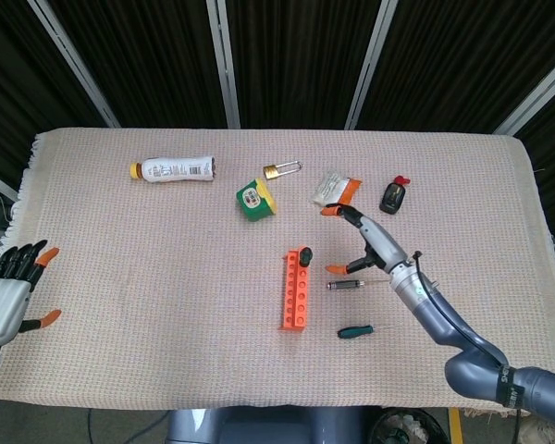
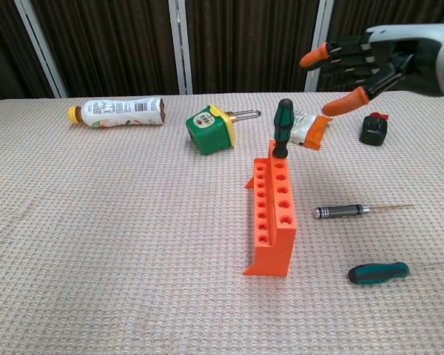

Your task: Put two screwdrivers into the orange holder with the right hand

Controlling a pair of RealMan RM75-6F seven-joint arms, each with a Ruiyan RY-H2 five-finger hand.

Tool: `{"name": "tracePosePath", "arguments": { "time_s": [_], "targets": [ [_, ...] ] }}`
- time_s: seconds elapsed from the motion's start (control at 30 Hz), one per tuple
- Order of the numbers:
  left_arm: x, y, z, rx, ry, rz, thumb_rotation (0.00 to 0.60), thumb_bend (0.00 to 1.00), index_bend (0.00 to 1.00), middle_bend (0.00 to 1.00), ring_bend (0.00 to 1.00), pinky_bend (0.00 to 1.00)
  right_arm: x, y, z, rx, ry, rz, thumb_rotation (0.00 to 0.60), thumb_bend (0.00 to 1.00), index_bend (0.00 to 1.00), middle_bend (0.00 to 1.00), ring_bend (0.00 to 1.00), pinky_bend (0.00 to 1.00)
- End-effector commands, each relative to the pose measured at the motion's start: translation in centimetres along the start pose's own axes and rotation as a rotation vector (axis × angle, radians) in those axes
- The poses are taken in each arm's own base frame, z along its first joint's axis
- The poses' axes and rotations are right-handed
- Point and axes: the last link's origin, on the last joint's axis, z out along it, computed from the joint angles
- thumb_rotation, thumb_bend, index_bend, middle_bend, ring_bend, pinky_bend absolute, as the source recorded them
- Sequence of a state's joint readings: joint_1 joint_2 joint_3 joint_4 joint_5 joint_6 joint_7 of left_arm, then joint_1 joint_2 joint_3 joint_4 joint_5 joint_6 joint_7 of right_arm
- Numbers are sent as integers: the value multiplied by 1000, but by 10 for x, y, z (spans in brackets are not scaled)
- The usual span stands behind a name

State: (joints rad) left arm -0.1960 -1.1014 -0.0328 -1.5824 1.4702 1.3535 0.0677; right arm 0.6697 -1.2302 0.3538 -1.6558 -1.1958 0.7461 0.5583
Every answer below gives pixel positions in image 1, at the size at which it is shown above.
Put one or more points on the white bottle yellow cap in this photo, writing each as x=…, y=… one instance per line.
x=176, y=169

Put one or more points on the green box yellow lid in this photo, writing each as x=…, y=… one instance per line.
x=254, y=201

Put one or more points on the white orange snack packet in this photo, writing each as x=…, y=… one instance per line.
x=330, y=187

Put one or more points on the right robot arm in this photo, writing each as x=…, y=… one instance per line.
x=472, y=365

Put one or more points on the small black bottle red cap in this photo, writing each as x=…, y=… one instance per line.
x=392, y=198

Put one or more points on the silver metal precision screwdriver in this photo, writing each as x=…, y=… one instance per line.
x=344, y=284

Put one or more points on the beige woven tablecloth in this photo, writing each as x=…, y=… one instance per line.
x=166, y=277

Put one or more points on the stubby green black screwdriver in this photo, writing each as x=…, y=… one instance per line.
x=353, y=332

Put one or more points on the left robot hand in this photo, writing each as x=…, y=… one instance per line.
x=2, y=305

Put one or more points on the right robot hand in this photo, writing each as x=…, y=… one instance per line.
x=381, y=245

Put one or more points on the black waste bin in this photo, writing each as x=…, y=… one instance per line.
x=409, y=427

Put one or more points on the slim green black screwdriver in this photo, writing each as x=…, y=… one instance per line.
x=306, y=255

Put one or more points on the orange screwdriver holder rack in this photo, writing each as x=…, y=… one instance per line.
x=296, y=296

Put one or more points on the brass padlock long shackle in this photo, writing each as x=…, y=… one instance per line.
x=271, y=172

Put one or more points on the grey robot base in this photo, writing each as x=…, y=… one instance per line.
x=268, y=427

